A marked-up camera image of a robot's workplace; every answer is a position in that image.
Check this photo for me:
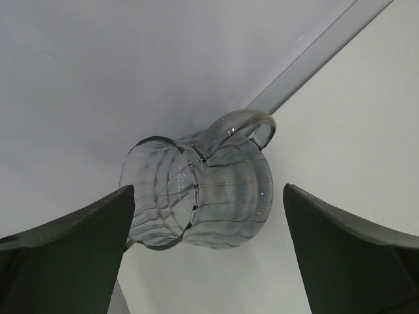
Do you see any grey glass coffee server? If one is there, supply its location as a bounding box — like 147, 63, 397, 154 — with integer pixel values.
118, 109, 276, 251

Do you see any aluminium frame rail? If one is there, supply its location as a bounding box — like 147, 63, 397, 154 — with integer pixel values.
247, 0, 391, 114

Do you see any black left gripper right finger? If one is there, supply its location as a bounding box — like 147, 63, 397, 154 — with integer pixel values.
283, 184, 418, 313

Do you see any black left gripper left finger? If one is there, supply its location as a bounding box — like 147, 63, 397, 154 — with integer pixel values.
1, 185, 134, 313

